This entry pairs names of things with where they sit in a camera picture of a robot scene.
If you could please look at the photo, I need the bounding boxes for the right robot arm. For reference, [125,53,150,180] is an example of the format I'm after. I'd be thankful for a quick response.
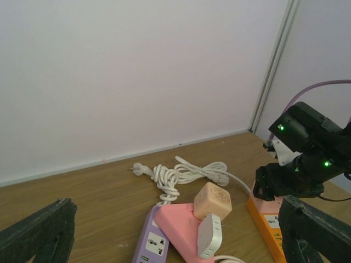
[252,102,350,201]

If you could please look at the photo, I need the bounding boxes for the purple power strip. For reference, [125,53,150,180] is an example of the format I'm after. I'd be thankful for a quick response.
[132,206,169,263]

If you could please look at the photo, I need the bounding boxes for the beige cube socket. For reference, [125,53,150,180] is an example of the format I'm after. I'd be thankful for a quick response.
[193,182,232,221]

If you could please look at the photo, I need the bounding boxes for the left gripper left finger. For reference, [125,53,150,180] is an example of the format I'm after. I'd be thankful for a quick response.
[1,198,77,262]

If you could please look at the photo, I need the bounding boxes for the white cord of purple strip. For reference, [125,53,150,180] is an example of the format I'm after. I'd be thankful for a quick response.
[128,162,182,208]

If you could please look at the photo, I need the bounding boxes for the white square plug adapter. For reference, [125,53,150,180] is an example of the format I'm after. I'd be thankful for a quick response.
[197,213,223,259]

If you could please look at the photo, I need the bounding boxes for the white cord of orange strip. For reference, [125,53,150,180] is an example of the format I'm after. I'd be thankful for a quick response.
[174,155,252,194]

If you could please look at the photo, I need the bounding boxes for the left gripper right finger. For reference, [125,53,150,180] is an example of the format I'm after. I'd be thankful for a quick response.
[278,196,350,262]

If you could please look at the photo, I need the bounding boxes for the right metal frame post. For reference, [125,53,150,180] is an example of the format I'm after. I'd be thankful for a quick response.
[248,0,301,133]

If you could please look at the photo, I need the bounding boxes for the pink triangular power strip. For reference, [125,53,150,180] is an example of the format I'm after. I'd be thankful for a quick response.
[154,203,214,263]

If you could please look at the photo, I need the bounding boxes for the pink coiled power cord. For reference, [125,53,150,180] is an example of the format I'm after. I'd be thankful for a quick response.
[213,254,245,263]

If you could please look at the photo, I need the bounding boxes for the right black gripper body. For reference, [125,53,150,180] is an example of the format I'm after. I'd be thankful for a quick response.
[252,163,324,200]

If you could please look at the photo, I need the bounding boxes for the pink cube socket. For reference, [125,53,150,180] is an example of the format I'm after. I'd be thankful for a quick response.
[253,197,284,214]

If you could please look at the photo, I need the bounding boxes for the orange power strip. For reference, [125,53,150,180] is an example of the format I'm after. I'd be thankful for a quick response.
[247,191,287,263]

